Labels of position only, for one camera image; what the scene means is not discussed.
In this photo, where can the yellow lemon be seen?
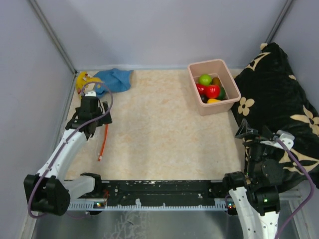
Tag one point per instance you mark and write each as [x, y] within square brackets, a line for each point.
[210, 101]

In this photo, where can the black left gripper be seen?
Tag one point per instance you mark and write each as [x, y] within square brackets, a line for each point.
[104, 120]

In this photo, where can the yellow plush toy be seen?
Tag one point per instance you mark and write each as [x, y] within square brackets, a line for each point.
[83, 78]

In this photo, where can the blue cloth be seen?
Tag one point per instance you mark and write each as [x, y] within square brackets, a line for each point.
[115, 79]

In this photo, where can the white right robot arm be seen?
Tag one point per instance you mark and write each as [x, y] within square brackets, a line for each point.
[255, 193]

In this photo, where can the red apple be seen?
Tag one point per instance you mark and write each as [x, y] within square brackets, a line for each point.
[212, 91]

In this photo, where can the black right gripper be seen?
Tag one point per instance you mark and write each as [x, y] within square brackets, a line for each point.
[244, 129]

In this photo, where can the red pepper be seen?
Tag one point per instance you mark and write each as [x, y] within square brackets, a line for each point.
[201, 88]

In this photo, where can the black floral blanket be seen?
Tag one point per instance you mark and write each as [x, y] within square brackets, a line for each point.
[272, 97]

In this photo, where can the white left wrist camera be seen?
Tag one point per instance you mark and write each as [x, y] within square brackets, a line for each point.
[90, 94]

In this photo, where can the dark purple fruit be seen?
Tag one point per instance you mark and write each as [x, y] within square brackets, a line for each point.
[204, 98]

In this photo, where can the dark green lime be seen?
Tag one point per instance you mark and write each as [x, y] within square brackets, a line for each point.
[222, 94]

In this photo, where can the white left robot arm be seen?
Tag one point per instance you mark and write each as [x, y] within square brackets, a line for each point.
[46, 191]

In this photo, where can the pink plastic bin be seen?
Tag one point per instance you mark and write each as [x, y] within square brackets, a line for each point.
[215, 68]

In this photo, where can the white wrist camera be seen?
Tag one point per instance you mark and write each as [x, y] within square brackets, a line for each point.
[90, 94]
[281, 140]

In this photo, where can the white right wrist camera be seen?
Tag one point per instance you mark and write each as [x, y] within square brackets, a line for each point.
[281, 140]

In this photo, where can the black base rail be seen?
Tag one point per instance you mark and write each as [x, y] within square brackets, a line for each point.
[158, 193]

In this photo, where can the clear zip bag orange zipper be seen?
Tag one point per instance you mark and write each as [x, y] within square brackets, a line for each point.
[97, 143]

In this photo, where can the green apple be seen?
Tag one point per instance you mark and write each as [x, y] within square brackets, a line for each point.
[205, 79]

